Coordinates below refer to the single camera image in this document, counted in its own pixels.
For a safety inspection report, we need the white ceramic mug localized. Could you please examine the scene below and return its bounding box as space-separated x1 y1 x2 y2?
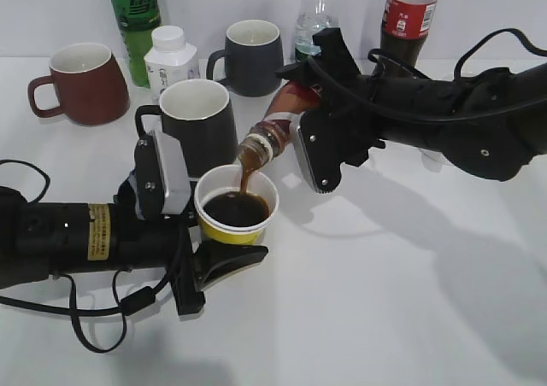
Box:
421 149 451 166

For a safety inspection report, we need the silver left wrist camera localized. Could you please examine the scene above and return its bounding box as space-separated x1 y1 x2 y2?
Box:
130 129 191 220

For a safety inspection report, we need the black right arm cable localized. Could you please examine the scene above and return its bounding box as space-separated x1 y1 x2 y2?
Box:
307 27 547 122

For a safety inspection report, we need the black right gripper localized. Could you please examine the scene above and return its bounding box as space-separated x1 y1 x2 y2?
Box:
274 27 388 169

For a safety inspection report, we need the clear water bottle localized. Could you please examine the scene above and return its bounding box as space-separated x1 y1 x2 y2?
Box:
293 0 338 61

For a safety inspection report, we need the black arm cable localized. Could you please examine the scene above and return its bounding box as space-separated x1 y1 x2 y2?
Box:
307 27 547 122
0 159 172 354

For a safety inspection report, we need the dark mug rear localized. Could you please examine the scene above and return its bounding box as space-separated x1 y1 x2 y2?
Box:
206 20 284 97

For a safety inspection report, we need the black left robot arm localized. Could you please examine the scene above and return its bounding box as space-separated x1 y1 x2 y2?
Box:
1 180 268 318

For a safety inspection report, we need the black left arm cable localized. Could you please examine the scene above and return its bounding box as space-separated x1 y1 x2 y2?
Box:
0 159 172 354

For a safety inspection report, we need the black mug front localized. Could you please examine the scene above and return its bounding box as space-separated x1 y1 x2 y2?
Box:
135 79 238 178

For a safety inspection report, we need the cola bottle red label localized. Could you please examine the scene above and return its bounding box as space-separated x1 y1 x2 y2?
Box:
378 0 439 78

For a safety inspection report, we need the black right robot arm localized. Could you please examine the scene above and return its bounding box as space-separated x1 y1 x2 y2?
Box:
277 28 546 193

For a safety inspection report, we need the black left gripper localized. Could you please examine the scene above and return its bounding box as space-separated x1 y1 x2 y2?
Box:
115 170 268 316

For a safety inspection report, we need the white milk bottle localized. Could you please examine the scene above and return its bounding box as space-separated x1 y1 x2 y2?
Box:
144 26 200 104

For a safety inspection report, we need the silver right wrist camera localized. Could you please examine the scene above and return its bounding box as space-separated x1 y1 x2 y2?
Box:
290 109 341 194

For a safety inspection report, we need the green plastic soda bottle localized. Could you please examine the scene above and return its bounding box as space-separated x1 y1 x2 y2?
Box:
110 0 162 88

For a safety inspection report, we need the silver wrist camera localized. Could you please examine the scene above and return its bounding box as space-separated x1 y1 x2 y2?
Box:
130 129 191 220
290 109 341 194

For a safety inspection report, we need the brown Nescafe coffee bottle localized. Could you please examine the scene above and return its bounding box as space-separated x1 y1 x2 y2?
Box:
238 81 323 173

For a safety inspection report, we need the yellow paper cup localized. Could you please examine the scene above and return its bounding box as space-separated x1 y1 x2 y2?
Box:
194 164 279 245

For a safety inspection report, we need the brown ceramic mug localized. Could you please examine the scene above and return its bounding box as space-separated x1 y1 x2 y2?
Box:
27 42 130 126

